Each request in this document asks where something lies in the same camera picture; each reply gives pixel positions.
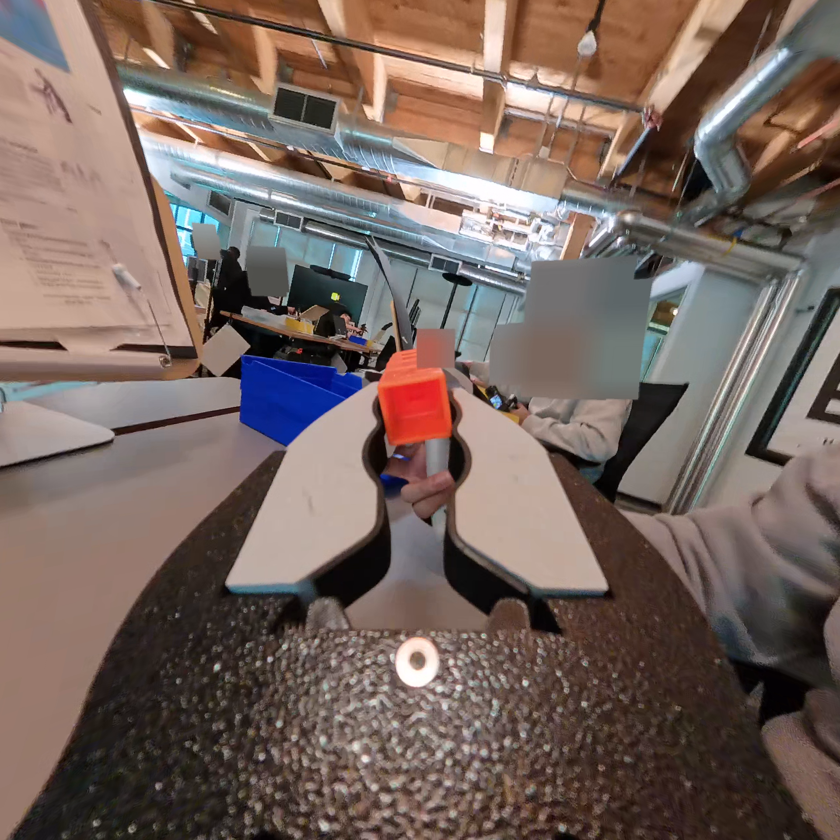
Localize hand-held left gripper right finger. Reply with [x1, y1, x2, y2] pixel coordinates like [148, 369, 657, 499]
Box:
[444, 387, 611, 598]

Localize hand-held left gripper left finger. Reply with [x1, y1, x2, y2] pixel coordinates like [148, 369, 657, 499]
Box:
[224, 384, 393, 598]

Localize orange plastic piece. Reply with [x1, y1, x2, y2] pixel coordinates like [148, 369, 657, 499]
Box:
[377, 350, 455, 446]

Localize blue plastic bin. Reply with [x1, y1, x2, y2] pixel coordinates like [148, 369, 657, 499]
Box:
[239, 354, 411, 494]

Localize person's right forearm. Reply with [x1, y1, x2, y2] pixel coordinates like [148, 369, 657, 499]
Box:
[623, 446, 840, 690]

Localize grey desk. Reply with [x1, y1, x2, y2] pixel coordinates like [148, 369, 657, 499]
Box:
[0, 377, 657, 840]

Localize person's right hand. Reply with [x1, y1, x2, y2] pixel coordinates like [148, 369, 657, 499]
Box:
[382, 444, 455, 522]

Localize black floor lamp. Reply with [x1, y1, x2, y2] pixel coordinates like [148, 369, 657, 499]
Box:
[443, 274, 474, 330]

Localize black computer monitor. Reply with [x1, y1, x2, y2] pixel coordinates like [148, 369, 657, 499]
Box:
[287, 264, 369, 324]

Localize distant work table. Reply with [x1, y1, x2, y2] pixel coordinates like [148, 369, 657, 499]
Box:
[220, 311, 389, 350]

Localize wooden pillar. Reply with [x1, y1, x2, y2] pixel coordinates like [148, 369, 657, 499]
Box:
[561, 213, 595, 261]

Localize black framed marker sign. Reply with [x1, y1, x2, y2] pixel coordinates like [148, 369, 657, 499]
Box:
[747, 287, 840, 468]

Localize person's grey clothing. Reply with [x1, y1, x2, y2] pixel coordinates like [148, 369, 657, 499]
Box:
[761, 689, 840, 840]

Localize silver air duct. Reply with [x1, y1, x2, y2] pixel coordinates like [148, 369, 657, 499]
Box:
[118, 62, 631, 217]
[169, 164, 527, 291]

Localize silver wall pipes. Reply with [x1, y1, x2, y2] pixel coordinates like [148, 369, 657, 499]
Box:
[581, 0, 840, 516]

